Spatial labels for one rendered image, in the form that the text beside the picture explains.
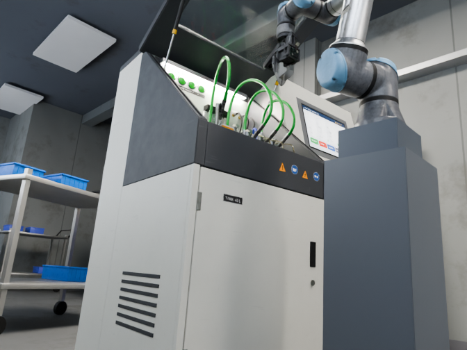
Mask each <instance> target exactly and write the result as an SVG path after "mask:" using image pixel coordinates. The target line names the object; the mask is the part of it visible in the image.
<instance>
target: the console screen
mask: <svg viewBox="0 0 467 350"><path fill-rule="evenodd" d="M296 99H297V105H298V110H299V114H300V121H301V125H302V131H303V136H304V142H305V145H306V146H308V147H309V148H310V149H311V150H312V151H314V152H315V153H316V154H317V155H319V156H322V157H323V158H327V159H330V160H333V159H337V158H338V131H340V130H344V129H347V124H346V121H344V120H342V119H340V118H338V117H336V116H334V115H332V114H330V113H328V112H326V111H324V110H322V109H320V108H318V107H316V106H314V105H311V104H309V103H307V102H305V101H303V100H301V99H299V98H297V97H296Z"/></svg>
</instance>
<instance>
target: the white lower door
mask: <svg viewBox="0 0 467 350"><path fill-rule="evenodd" d="M323 250H324V200H322V199H318V198H315V197H310V196H307V195H304V194H300V193H296V192H292V191H289V190H285V189H281V188H279V187H275V186H271V185H267V184H264V183H259V182H256V181H252V180H249V179H246V178H241V177H238V176H234V175H231V174H226V173H223V172H219V171H215V170H213V169H208V168H205V167H200V169H199V183H198V191H197V205H196V212H195V226H194V234H193V241H192V255H191V263H190V277H189V285H188V298H187V306H186V320H185V328H184V335H183V349H182V350H322V330H323Z"/></svg>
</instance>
